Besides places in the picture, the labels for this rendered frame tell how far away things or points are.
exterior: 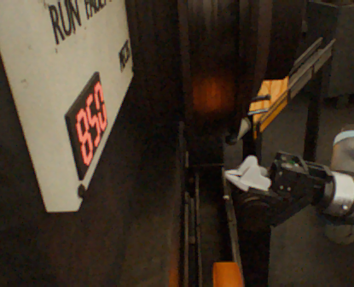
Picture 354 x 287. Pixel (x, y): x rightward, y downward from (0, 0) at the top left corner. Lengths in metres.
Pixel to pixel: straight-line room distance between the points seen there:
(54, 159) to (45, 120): 0.02
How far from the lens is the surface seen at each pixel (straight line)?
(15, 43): 0.20
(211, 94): 0.47
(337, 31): 2.81
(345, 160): 1.01
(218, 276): 0.51
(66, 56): 0.23
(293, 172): 0.79
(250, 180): 0.79
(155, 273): 0.45
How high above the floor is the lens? 1.20
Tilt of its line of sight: 29 degrees down
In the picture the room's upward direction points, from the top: 4 degrees counter-clockwise
